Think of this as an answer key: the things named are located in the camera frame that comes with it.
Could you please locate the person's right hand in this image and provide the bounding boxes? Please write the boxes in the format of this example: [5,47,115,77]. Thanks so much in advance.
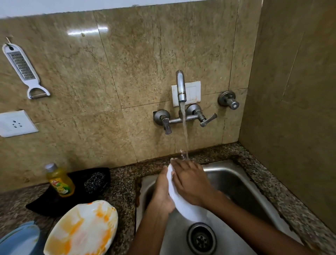
[170,158,218,207]

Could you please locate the person's left hand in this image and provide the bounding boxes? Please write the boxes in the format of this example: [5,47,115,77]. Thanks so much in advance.
[150,166,176,215]

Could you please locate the person's left forearm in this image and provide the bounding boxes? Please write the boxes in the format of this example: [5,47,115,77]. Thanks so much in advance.
[128,206,176,255]

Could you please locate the person's right forearm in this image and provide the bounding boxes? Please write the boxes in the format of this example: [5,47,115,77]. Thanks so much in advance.
[202,190,315,255]

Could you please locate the steel sink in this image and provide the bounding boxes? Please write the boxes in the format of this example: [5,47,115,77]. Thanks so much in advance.
[136,160,302,255]

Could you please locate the steel wool scrubber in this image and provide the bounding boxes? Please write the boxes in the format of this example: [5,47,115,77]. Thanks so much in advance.
[84,172,106,193]

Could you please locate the sink drain strainer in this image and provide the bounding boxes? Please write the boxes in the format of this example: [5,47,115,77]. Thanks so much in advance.
[187,222,217,255]

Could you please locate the black tray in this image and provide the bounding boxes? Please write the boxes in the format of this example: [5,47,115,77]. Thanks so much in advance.
[26,167,111,217]

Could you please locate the orange stained white plate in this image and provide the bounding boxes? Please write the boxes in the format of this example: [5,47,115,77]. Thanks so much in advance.
[44,200,118,255]

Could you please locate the yellow dish soap bottle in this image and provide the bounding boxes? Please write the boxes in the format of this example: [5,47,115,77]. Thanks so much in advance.
[45,163,75,198]

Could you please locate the blue plate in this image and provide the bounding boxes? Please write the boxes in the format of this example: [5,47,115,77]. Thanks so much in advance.
[0,221,41,255]

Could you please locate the white power socket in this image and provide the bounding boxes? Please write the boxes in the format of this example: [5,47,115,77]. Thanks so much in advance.
[0,110,39,138]

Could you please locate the white grater peeler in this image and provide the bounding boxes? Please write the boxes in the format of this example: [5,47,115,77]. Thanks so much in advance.
[2,43,51,100]

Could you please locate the steel wall faucet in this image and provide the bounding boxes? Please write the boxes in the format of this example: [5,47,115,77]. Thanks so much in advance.
[153,70,218,135]

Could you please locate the white wall switch plate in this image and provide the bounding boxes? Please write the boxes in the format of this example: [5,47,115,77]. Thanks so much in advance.
[171,81,201,107]

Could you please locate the steel wall valve knob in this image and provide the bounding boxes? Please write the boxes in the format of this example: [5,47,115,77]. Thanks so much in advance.
[218,91,240,110]

